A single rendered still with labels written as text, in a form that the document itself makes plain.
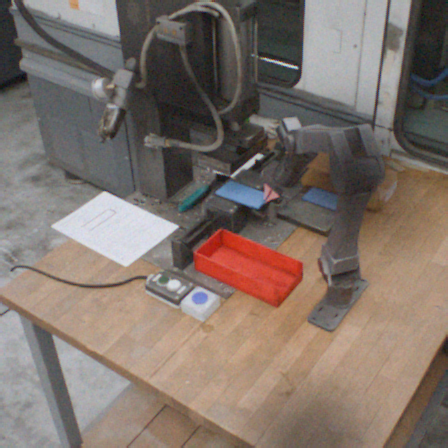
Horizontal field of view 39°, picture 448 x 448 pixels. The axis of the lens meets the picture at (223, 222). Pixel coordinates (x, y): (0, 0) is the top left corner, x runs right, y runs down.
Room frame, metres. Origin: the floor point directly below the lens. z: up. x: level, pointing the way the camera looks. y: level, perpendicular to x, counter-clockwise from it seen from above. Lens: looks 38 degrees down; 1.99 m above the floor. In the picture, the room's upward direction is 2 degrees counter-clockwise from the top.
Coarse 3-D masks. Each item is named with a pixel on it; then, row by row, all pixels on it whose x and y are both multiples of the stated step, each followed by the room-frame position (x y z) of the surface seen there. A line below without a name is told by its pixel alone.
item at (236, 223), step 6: (264, 204) 1.47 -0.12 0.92; (204, 210) 1.40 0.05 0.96; (210, 210) 1.39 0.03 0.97; (216, 210) 1.37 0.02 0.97; (240, 210) 1.37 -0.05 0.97; (222, 216) 1.36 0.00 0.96; (228, 216) 1.35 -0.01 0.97; (234, 216) 1.35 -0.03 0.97; (240, 216) 1.37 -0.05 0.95; (222, 222) 1.36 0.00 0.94; (228, 222) 1.35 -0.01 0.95; (234, 222) 1.35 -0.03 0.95; (240, 222) 1.37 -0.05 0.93; (216, 228) 1.38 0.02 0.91; (228, 228) 1.35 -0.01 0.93; (234, 228) 1.35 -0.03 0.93; (240, 228) 1.37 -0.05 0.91
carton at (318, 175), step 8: (320, 160) 1.67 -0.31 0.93; (328, 160) 1.66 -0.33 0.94; (312, 168) 1.57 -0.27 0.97; (320, 168) 1.67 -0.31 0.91; (328, 168) 1.66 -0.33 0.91; (304, 176) 1.58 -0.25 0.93; (312, 176) 1.57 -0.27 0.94; (320, 176) 1.55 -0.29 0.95; (328, 176) 1.53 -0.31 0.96; (392, 176) 1.54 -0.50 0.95; (304, 184) 1.58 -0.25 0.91; (312, 184) 1.56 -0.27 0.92; (320, 184) 1.55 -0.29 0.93; (328, 184) 1.53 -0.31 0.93; (384, 184) 1.55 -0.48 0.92; (392, 184) 1.53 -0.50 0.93; (336, 192) 1.52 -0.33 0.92; (376, 192) 1.45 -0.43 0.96; (384, 192) 1.52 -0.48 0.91; (392, 192) 1.52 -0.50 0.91; (376, 200) 1.44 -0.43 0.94; (384, 200) 1.47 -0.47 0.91; (376, 208) 1.44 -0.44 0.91
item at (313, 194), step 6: (312, 192) 1.51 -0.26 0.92; (318, 192) 1.51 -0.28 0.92; (324, 192) 1.51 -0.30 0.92; (330, 192) 1.51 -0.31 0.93; (306, 198) 1.48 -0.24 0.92; (312, 198) 1.48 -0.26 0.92; (318, 198) 1.48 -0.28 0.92; (330, 198) 1.48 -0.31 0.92; (336, 198) 1.48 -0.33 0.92; (318, 204) 1.46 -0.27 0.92; (324, 204) 1.45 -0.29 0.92; (330, 204) 1.45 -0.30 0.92; (336, 204) 1.45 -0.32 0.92
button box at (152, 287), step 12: (48, 276) 1.21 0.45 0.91; (144, 276) 1.18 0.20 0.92; (156, 276) 1.17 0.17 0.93; (168, 276) 1.17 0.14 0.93; (144, 288) 1.14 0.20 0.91; (156, 288) 1.13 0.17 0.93; (180, 288) 1.12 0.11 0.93; (192, 288) 1.13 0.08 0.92; (168, 300) 1.10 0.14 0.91; (180, 300) 1.09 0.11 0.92
